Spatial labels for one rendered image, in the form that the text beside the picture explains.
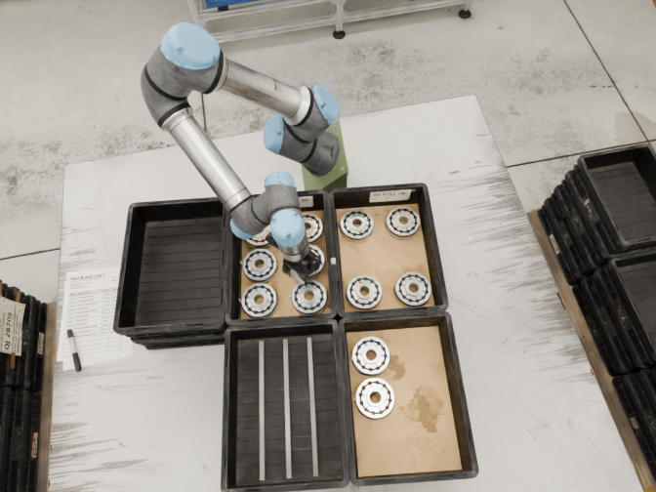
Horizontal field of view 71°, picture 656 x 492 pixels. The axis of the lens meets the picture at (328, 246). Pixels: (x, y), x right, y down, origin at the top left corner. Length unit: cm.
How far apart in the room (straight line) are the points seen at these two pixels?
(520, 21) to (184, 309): 281
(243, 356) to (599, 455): 103
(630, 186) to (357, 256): 125
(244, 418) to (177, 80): 86
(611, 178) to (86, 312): 204
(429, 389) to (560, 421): 42
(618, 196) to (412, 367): 122
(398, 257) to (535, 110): 178
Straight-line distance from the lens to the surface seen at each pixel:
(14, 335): 221
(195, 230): 152
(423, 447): 131
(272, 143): 144
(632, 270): 220
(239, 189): 119
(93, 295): 170
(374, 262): 141
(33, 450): 228
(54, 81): 345
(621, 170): 228
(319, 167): 153
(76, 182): 195
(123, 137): 297
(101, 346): 164
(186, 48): 114
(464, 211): 168
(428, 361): 134
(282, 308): 136
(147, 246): 155
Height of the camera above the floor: 213
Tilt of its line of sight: 66 degrees down
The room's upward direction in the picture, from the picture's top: 3 degrees counter-clockwise
